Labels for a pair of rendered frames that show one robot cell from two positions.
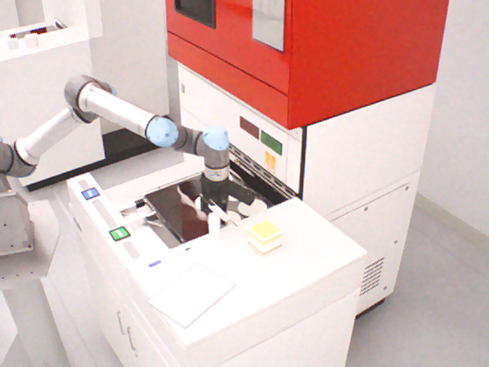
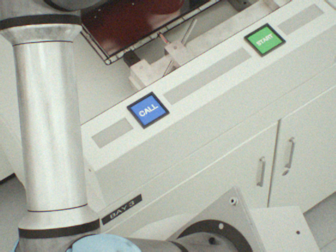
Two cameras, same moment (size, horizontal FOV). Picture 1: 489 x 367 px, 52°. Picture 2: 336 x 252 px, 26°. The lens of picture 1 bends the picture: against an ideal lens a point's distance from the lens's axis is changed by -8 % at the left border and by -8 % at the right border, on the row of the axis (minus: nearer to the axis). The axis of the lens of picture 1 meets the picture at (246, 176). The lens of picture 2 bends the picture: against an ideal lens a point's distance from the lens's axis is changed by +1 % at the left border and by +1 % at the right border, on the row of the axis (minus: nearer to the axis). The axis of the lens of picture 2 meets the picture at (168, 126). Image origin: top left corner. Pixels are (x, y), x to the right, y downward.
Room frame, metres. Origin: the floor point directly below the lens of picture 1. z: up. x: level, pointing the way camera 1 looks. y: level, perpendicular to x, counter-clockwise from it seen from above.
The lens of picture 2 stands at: (1.39, 1.23, 2.02)
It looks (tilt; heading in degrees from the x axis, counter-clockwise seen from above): 58 degrees down; 275
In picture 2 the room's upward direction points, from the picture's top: 6 degrees counter-clockwise
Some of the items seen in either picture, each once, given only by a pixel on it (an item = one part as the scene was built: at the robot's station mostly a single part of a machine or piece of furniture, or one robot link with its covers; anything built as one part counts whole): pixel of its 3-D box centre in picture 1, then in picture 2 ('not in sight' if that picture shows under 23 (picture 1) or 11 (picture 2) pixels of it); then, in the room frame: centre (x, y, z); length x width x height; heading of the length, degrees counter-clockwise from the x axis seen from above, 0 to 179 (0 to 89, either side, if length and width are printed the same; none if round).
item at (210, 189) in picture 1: (215, 191); not in sight; (1.37, 0.09, 1.05); 0.09 x 0.08 x 0.12; 85
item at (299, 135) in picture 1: (232, 132); not in sight; (1.81, 0.05, 1.02); 0.82 x 0.03 x 0.40; 34
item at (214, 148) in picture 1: (215, 147); not in sight; (1.37, 0.09, 1.21); 0.09 x 0.08 x 0.11; 65
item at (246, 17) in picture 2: (144, 239); (215, 50); (1.36, 0.34, 0.87); 0.36 x 0.08 x 0.03; 34
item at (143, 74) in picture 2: (124, 209); (149, 80); (1.49, 0.43, 0.89); 0.08 x 0.03 x 0.03; 124
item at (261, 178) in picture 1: (256, 183); not in sight; (1.66, -0.04, 0.89); 0.44 x 0.02 x 0.10; 34
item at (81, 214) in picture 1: (107, 230); (210, 96); (1.37, 0.47, 0.89); 0.55 x 0.09 x 0.14; 34
